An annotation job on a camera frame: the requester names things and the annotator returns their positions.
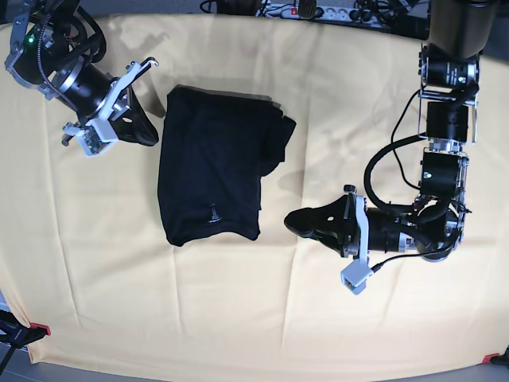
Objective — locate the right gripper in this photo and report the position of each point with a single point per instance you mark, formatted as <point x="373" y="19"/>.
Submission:
<point x="86" y="87"/>

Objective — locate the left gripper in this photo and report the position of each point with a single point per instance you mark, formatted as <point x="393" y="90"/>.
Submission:
<point x="334" y="225"/>

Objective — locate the dark navy T-shirt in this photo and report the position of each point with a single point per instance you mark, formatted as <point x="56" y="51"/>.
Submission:
<point x="215" y="150"/>

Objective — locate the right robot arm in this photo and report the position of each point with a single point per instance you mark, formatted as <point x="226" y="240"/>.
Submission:
<point x="54" y="48"/>

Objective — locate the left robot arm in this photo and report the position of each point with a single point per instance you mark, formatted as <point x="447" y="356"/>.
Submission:
<point x="432" y="226"/>

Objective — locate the yellow table cloth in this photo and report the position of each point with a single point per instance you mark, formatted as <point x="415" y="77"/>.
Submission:
<point x="83" y="250"/>

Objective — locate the white power strip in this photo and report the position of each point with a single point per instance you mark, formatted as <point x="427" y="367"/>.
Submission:
<point x="330" y="14"/>

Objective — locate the right red black clamp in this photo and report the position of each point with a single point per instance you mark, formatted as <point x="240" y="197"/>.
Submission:
<point x="498" y="359"/>

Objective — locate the red black clamp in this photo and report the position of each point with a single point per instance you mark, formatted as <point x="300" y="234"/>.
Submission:
<point x="16" y="334"/>
<point x="498" y="359"/>

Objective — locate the left red black clamp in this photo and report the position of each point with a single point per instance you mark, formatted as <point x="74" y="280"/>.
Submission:
<point x="16" y="334"/>

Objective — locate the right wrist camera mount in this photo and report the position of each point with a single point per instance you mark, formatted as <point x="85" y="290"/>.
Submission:
<point x="95" y="134"/>

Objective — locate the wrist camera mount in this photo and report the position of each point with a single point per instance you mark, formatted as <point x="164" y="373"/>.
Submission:
<point x="95" y="134"/>
<point x="355" y="275"/>

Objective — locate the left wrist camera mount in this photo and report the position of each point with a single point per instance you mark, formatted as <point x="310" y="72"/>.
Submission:
<point x="355" y="275"/>

